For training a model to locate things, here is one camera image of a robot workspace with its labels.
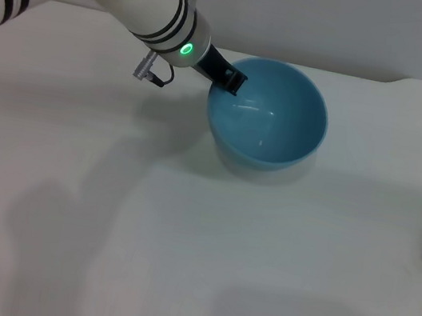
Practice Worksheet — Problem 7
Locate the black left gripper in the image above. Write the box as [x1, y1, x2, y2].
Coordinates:
[189, 41, 253, 100]

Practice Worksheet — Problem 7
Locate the blue bowl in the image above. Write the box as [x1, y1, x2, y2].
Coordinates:
[195, 49, 338, 186]

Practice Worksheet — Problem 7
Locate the grey wrist connector cable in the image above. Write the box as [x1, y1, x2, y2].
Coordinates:
[130, 53, 178, 90]

